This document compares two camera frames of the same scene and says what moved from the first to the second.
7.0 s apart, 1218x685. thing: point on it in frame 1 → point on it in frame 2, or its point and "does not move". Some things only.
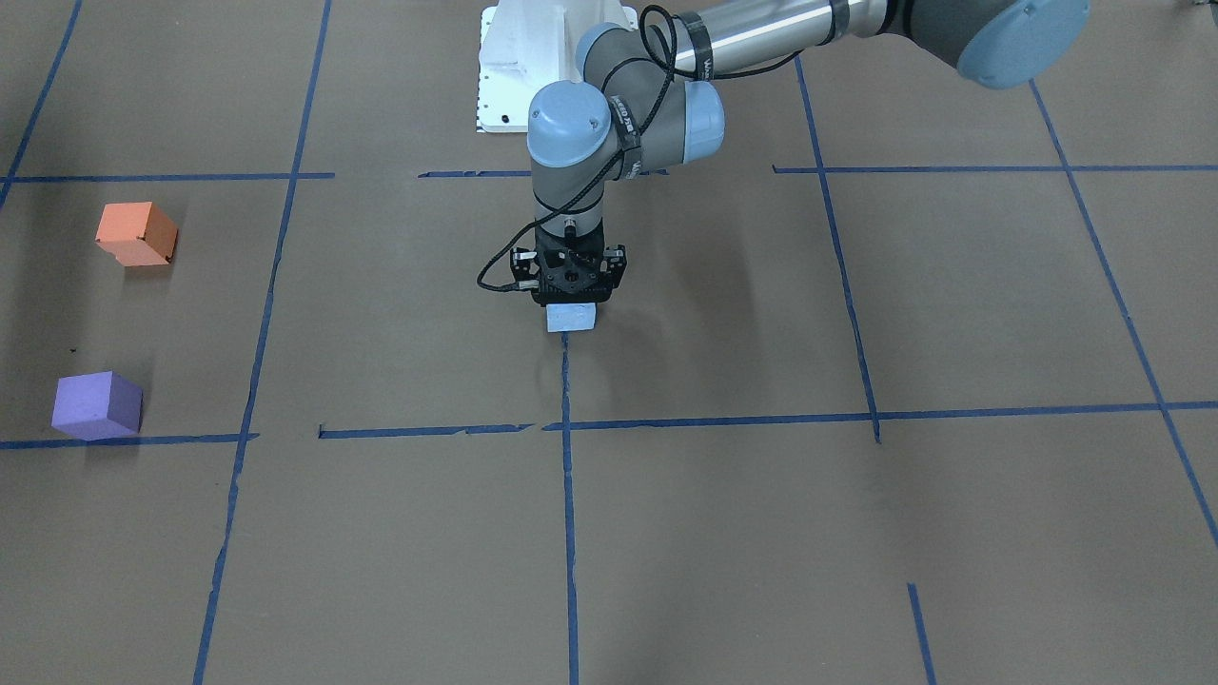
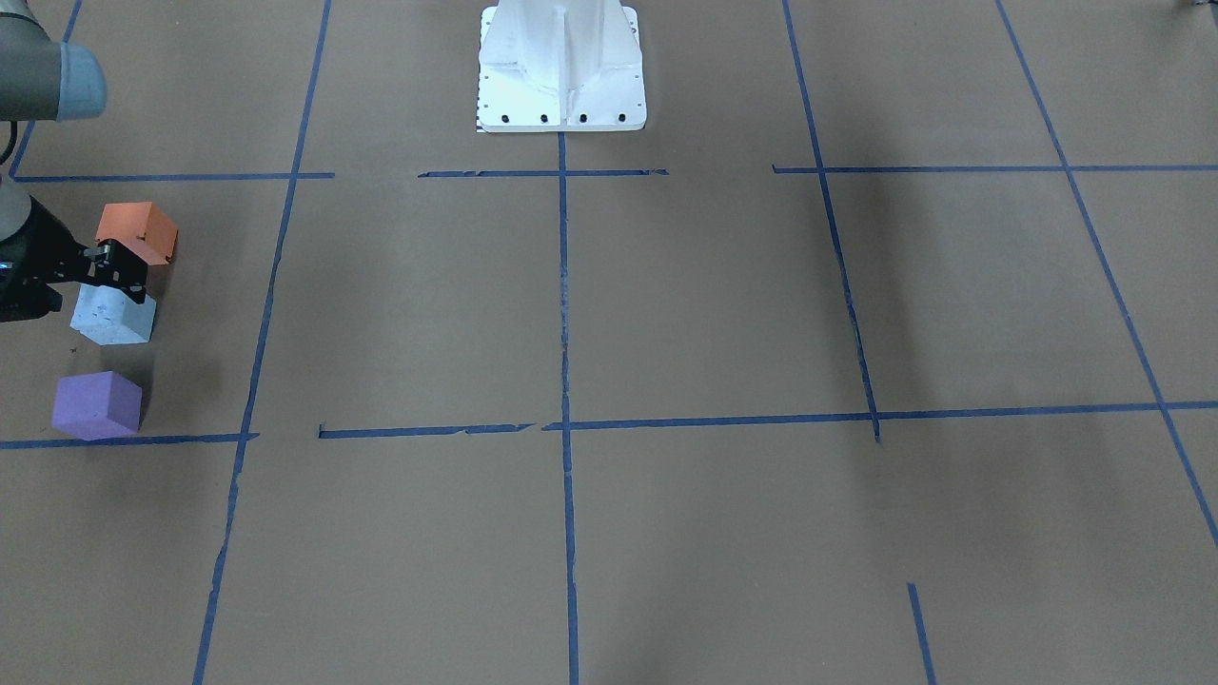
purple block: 97,405 does not move
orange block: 137,233 does not move
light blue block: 570,316 → 108,316
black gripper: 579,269 → 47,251
